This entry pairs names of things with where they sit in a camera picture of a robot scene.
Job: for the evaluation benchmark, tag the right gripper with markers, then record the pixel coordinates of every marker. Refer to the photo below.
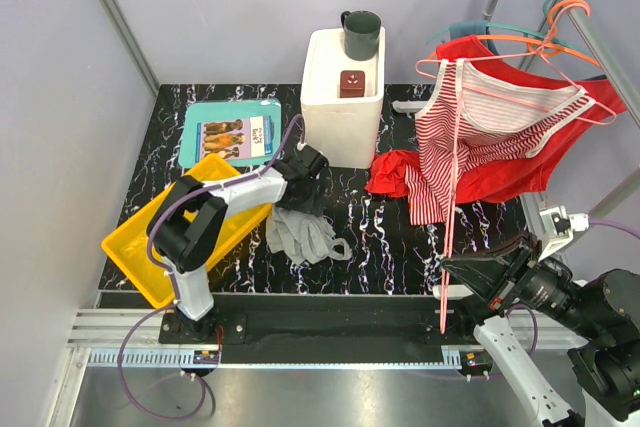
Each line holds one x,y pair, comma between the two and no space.
495,278

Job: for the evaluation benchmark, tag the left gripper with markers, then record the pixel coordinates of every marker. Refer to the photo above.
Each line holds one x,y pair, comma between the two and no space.
313,206

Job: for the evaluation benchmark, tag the grey tank top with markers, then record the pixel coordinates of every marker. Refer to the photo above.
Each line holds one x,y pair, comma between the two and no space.
304,237

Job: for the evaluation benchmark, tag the pink wire hanger front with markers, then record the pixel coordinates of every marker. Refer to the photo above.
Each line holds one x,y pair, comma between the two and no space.
449,231

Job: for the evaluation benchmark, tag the pink wire hanger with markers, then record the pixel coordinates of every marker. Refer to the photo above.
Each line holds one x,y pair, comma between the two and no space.
433,58
449,231

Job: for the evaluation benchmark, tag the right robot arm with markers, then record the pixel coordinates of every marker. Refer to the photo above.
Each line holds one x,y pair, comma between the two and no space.
603,312

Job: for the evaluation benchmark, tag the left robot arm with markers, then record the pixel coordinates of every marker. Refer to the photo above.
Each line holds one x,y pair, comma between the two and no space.
185,229

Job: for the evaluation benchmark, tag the red white striped tank top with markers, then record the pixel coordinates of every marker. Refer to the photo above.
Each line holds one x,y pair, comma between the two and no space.
491,129

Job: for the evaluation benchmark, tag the orange plastic hanger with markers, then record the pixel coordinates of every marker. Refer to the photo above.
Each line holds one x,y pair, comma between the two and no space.
546,46

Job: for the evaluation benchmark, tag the teal plastic hanger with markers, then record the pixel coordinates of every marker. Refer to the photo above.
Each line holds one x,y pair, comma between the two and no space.
546,8

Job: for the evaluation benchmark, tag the white rack foot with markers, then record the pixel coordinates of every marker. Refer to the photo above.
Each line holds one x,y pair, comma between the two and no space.
454,291

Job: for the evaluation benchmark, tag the white foam box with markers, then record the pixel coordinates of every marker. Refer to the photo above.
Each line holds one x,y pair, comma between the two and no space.
344,130

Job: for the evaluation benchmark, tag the dog picture book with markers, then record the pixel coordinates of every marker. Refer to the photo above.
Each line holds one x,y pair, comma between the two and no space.
238,139

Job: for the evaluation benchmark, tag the crumpled red cloth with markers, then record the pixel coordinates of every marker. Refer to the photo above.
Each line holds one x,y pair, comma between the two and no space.
388,170

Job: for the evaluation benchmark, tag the brown square box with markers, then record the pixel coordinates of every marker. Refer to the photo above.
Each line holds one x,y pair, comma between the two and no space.
352,84

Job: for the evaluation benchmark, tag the teal tray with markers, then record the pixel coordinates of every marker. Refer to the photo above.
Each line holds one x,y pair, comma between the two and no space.
201,112

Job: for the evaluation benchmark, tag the dark green mug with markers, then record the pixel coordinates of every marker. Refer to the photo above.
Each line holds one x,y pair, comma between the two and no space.
361,34

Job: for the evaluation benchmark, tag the metal clothes rack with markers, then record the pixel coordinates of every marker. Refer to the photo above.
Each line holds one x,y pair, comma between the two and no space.
629,94

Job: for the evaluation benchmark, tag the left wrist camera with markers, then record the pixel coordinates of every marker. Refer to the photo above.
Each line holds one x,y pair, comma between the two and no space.
306,162

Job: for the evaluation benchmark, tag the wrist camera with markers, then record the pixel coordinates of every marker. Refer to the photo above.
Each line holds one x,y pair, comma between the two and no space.
559,228
306,162

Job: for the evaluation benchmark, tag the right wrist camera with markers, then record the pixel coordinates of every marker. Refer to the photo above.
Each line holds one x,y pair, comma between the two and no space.
559,228

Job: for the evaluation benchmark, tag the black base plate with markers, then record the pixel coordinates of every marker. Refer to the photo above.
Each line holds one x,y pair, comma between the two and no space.
300,331

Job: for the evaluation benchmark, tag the pink wire hanger rear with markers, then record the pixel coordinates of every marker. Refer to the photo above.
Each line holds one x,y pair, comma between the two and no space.
433,58

